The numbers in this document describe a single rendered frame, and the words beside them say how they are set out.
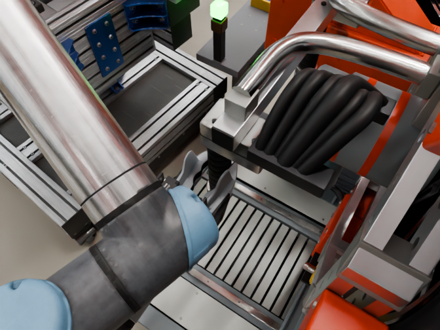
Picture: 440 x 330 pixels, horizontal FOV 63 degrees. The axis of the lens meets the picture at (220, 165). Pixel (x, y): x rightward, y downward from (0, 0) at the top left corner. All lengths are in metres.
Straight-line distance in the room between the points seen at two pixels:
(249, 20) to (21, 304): 1.26
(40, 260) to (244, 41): 1.08
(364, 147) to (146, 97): 1.10
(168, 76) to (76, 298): 1.31
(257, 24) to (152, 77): 0.48
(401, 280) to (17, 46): 0.40
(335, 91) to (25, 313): 0.32
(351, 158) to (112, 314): 0.39
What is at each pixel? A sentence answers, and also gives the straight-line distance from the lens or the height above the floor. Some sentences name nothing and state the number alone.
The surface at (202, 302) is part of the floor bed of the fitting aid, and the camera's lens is 1.24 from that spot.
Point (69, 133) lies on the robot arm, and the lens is 0.35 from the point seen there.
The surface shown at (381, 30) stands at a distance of 0.53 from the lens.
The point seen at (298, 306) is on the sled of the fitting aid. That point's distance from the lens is 1.20.
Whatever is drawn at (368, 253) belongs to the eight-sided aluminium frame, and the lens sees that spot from 0.36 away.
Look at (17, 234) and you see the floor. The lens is 1.59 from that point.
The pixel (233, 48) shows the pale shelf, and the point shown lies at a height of 0.45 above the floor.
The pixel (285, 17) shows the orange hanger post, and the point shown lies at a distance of 1.10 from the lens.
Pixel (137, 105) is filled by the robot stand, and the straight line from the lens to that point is 1.49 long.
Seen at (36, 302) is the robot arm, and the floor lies 1.01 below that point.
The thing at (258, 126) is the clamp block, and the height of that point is 0.95.
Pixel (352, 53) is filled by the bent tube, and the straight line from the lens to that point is 0.47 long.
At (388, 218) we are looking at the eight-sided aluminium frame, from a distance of 0.35.
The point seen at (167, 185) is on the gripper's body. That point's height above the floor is 0.90.
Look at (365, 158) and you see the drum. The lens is 0.56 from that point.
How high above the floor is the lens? 1.30
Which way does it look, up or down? 58 degrees down
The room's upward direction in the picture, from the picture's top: straight up
